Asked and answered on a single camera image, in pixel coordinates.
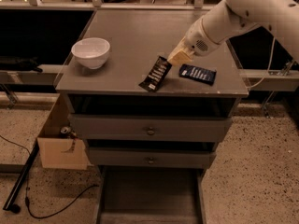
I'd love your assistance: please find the grey middle drawer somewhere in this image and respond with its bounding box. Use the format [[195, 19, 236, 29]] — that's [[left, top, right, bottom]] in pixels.
[[87, 147, 216, 169]]

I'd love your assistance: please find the grey top drawer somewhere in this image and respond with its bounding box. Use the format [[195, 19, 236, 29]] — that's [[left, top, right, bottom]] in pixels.
[[68, 114, 232, 143]]

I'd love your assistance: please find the white ceramic bowl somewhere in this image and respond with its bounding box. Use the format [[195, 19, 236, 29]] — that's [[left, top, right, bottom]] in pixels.
[[71, 37, 110, 69]]

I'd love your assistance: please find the black chocolate rxbar wrapper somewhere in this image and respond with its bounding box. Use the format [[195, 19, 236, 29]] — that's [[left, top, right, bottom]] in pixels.
[[139, 56, 172, 92]]

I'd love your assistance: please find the black floor rail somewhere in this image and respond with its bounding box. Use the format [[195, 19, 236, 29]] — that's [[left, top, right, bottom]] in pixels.
[[0, 143, 39, 214]]

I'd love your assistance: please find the metal soda can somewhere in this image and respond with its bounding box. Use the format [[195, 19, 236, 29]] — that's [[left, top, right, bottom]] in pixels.
[[60, 126, 71, 135]]

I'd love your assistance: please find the white hanging cable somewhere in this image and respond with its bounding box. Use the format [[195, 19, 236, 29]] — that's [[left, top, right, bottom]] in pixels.
[[244, 35, 277, 90]]

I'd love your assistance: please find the black floor cable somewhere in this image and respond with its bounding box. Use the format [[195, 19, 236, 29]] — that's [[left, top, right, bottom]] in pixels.
[[0, 133, 100, 220]]

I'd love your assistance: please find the black bag on ledge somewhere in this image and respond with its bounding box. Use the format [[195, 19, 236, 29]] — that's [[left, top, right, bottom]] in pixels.
[[0, 56, 42, 72]]

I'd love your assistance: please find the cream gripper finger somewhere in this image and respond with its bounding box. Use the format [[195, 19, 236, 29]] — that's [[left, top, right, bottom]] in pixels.
[[167, 38, 194, 65]]

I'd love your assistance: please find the blue rxbar wrapper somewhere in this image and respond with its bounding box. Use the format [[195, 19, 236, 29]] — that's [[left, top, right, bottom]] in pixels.
[[178, 64, 217, 86]]

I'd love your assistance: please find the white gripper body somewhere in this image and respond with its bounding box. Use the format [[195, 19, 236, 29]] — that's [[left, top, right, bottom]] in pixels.
[[185, 18, 223, 56]]

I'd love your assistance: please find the grey open bottom drawer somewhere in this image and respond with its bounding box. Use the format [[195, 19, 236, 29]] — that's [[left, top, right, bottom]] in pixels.
[[94, 166, 206, 224]]

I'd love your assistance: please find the cardboard box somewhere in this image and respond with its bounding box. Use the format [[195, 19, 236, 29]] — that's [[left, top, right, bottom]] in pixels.
[[37, 96, 91, 170]]

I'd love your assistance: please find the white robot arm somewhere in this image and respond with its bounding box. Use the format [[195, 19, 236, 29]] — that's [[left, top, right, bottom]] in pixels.
[[167, 0, 299, 65]]

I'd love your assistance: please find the grey drawer cabinet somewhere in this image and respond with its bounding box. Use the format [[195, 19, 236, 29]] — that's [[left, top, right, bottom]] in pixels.
[[55, 8, 249, 224]]

